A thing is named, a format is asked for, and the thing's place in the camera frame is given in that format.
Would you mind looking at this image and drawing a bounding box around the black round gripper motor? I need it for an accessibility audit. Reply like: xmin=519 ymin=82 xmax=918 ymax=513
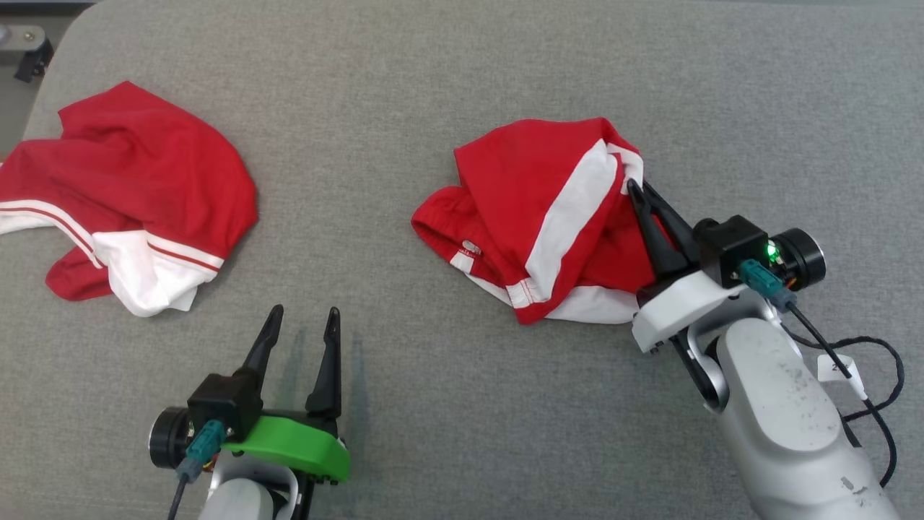
xmin=769 ymin=228 xmax=827 ymax=286
xmin=149 ymin=407 xmax=192 ymax=470

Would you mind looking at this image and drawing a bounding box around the red white-sleeved shirt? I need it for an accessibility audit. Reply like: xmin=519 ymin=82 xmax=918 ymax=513
xmin=411 ymin=117 xmax=679 ymax=326
xmin=0 ymin=81 xmax=259 ymax=319

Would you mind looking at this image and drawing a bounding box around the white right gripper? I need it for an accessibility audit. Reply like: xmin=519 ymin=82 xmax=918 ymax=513
xmin=627 ymin=178 xmax=779 ymax=355

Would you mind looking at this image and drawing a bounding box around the teal camera connector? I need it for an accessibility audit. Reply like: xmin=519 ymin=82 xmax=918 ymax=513
xmin=177 ymin=421 xmax=226 ymax=483
xmin=738 ymin=260 xmax=798 ymax=313

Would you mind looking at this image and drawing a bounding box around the black frame caster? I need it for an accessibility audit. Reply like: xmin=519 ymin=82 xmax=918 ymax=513
xmin=13 ymin=38 xmax=55 ymax=82

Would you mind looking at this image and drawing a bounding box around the teal right camera connector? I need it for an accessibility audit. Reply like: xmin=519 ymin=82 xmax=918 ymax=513
xmin=738 ymin=260 xmax=798 ymax=313

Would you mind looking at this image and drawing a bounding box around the thin black left camera cable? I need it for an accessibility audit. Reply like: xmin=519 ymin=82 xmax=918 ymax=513
xmin=167 ymin=477 xmax=190 ymax=520

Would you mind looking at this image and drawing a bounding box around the thin black camera cable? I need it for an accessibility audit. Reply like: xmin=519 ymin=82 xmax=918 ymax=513
xmin=785 ymin=302 xmax=898 ymax=488
xmin=167 ymin=477 xmax=190 ymax=520

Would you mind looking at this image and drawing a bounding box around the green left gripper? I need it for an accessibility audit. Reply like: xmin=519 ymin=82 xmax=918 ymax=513
xmin=220 ymin=304 xmax=352 ymax=483

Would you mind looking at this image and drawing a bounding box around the thin black right camera cable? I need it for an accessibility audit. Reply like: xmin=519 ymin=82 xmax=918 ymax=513
xmin=785 ymin=302 xmax=898 ymax=488

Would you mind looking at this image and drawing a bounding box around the teal left camera connector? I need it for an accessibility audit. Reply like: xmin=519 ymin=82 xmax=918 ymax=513
xmin=177 ymin=421 xmax=226 ymax=483

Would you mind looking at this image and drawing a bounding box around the thin black looped cable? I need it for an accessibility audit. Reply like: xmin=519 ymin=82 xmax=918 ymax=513
xmin=780 ymin=325 xmax=906 ymax=423

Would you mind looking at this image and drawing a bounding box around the small white cable tag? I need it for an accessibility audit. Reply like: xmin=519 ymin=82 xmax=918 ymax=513
xmin=818 ymin=354 xmax=867 ymax=402

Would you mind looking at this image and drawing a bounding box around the black round left gripper motor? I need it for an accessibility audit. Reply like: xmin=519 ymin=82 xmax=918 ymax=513
xmin=149 ymin=407 xmax=192 ymax=470

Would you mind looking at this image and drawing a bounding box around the black round right gripper motor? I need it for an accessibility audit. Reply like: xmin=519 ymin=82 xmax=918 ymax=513
xmin=769 ymin=228 xmax=827 ymax=286

